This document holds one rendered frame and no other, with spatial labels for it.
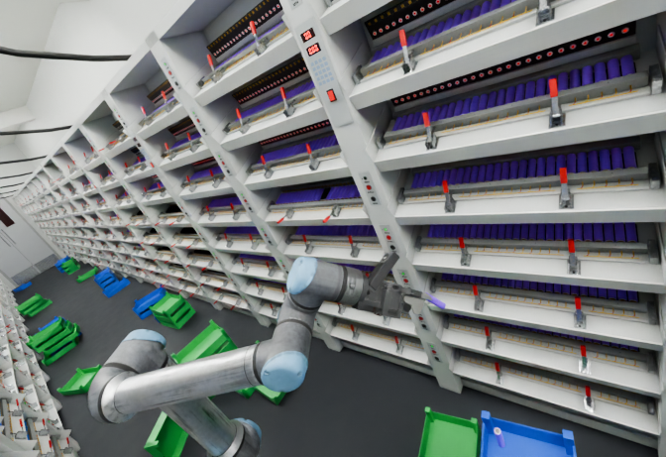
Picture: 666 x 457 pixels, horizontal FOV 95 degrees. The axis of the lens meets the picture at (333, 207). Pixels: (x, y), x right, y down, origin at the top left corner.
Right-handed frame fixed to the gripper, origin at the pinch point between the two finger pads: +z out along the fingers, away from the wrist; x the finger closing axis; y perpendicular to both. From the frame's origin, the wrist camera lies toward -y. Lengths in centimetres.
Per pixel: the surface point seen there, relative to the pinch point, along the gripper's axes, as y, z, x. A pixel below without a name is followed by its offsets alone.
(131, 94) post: -73, -127, -108
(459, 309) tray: 1.5, 27.4, -18.4
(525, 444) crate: 31.7, 33.9, 3.7
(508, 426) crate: 28.9, 30.6, 1.3
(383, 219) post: -21.6, -7.9, -17.6
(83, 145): -65, -195, -230
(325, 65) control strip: -52, -42, 3
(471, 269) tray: -10.9, 17.6, -4.0
